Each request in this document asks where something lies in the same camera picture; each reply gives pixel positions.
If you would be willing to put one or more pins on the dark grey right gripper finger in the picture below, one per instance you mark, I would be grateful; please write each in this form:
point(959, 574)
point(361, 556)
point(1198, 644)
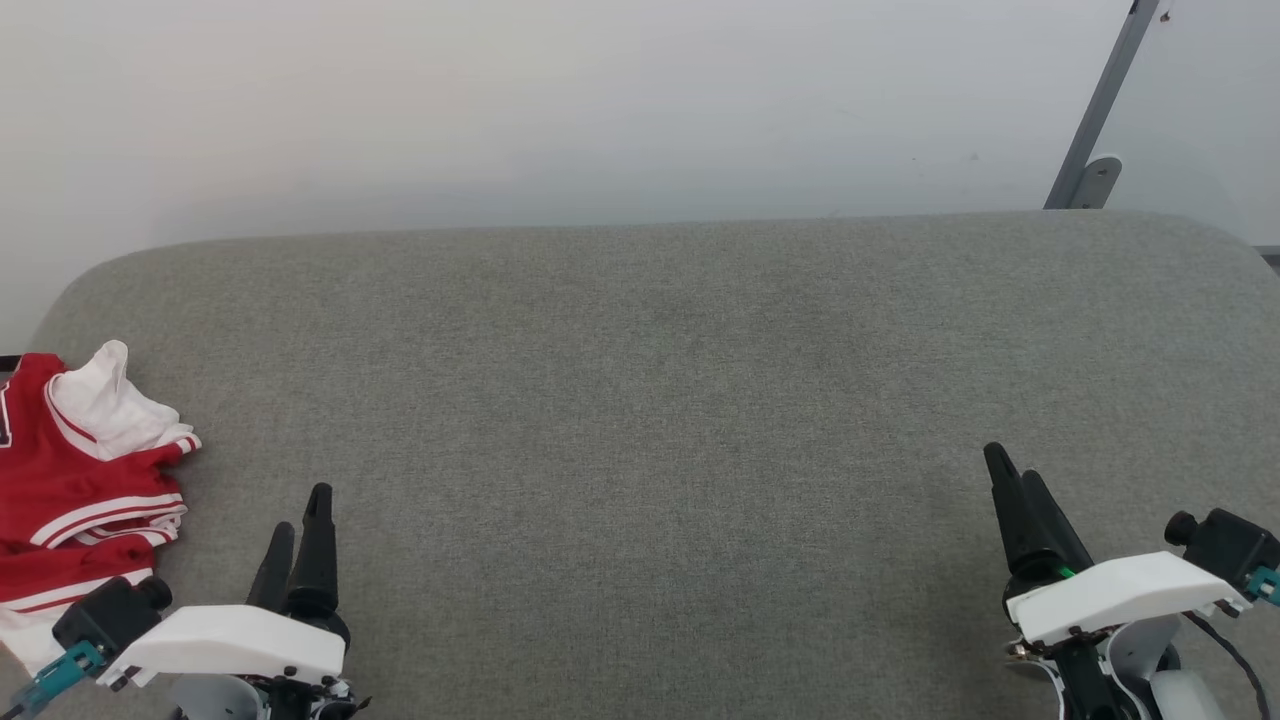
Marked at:
point(1058, 530)
point(1020, 530)

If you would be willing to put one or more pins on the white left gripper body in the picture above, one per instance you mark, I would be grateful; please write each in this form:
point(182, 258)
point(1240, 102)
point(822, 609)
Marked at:
point(230, 640)

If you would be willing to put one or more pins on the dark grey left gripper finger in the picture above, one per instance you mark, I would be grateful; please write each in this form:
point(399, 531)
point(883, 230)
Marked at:
point(274, 570)
point(316, 560)

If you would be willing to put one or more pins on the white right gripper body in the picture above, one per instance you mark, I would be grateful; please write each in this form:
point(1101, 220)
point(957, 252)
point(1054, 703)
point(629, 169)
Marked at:
point(1120, 595)

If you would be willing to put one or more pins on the red and white basketball shorts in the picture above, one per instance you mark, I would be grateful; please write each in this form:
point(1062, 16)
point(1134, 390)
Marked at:
point(60, 490)

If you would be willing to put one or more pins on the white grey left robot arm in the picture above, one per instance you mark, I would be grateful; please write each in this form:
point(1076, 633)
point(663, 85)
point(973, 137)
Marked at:
point(210, 702)

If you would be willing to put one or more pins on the grey fabric sofa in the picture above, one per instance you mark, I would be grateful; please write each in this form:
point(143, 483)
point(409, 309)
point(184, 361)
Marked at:
point(640, 420)

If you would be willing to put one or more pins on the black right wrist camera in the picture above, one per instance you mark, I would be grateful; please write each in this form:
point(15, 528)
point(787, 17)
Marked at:
point(1225, 548)

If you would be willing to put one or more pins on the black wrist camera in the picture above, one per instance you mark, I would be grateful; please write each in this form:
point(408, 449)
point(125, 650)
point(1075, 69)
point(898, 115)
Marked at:
point(105, 615)
point(1225, 548)

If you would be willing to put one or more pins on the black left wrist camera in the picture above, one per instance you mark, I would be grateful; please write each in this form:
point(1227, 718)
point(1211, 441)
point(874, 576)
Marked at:
point(105, 615)

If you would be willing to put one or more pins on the teal right camera connector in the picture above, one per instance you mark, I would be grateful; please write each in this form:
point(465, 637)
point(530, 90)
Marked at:
point(1266, 585)

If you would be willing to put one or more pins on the teal camera connector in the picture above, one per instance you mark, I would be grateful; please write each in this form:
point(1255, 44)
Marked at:
point(1266, 585)
point(60, 675)

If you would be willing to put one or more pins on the teal left camera connector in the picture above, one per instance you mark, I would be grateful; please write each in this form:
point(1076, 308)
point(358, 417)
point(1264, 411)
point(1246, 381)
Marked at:
point(60, 675)

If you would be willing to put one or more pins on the grey metal post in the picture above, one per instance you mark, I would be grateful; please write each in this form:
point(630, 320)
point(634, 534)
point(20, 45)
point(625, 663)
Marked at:
point(1105, 95)

